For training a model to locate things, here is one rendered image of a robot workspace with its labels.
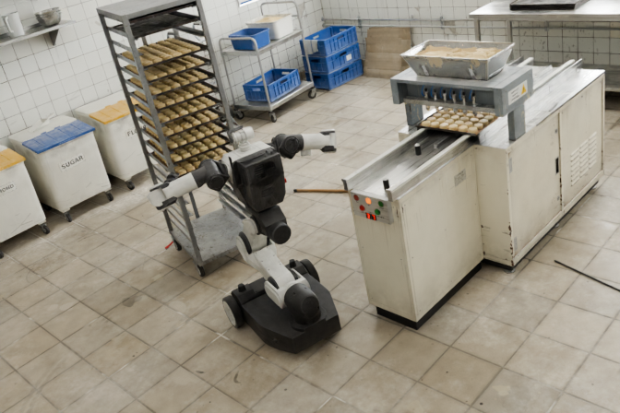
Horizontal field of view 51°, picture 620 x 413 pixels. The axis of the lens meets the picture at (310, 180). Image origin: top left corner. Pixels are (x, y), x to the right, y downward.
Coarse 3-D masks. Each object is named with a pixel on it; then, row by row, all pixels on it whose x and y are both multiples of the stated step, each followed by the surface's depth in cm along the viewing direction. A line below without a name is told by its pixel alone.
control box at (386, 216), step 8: (352, 192) 332; (360, 192) 330; (352, 200) 335; (360, 200) 331; (376, 200) 322; (384, 200) 318; (368, 208) 329; (376, 208) 324; (384, 208) 320; (360, 216) 336; (376, 216) 327; (384, 216) 323; (392, 216) 323
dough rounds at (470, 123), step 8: (440, 112) 385; (448, 112) 382; (480, 112) 373; (488, 112) 371; (432, 120) 377; (440, 120) 374; (448, 120) 372; (456, 120) 373; (464, 120) 368; (472, 120) 365; (480, 120) 363; (488, 120) 363; (448, 128) 366; (456, 128) 362; (464, 128) 357; (472, 128) 355; (480, 128) 357
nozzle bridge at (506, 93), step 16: (400, 80) 373; (416, 80) 365; (432, 80) 360; (448, 80) 355; (464, 80) 350; (480, 80) 345; (496, 80) 340; (512, 80) 336; (528, 80) 347; (400, 96) 380; (416, 96) 381; (448, 96) 364; (480, 96) 350; (496, 96) 332; (512, 96) 338; (528, 96) 350; (416, 112) 396; (496, 112) 337; (512, 112) 343; (512, 128) 347
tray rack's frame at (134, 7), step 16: (128, 0) 419; (144, 0) 404; (160, 0) 390; (176, 0) 376; (192, 0) 381; (112, 16) 384; (128, 16) 365; (176, 32) 444; (112, 48) 425; (128, 96) 440; (144, 144) 455; (192, 192) 486; (224, 208) 501; (208, 224) 482; (224, 224) 477; (240, 224) 473; (176, 240) 473; (208, 240) 461; (224, 240) 456; (192, 256) 445; (208, 256) 440
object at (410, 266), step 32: (416, 160) 351; (384, 192) 325; (416, 192) 325; (448, 192) 346; (384, 224) 330; (416, 224) 330; (448, 224) 352; (480, 224) 377; (384, 256) 342; (416, 256) 335; (448, 256) 358; (480, 256) 384; (384, 288) 353; (416, 288) 341; (448, 288) 365; (416, 320) 347
